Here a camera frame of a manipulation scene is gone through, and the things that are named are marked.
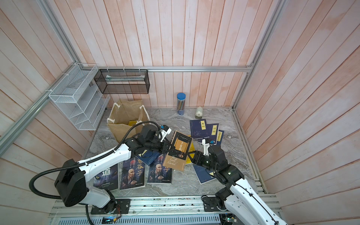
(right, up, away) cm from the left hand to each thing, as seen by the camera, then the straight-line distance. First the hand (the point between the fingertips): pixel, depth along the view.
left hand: (173, 150), depth 77 cm
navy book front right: (+19, -17, +7) cm, 26 cm away
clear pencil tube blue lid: (+5, +30, +27) cm, 41 cm away
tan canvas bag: (-37, +21, +28) cm, 51 cm away
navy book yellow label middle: (+28, +8, +24) cm, 38 cm away
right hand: (+10, -2, -1) cm, 10 cm away
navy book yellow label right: (+35, +7, +25) cm, 44 cm away
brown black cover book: (+2, -5, +1) cm, 5 cm away
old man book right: (-9, -16, +7) cm, 20 cm away
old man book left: (-24, -16, +7) cm, 30 cm away
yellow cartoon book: (-33, +15, +31) cm, 48 cm away
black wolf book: (-39, -19, +5) cm, 43 cm away
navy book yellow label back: (+19, +10, +30) cm, 37 cm away
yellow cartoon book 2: (+11, -1, +7) cm, 13 cm away
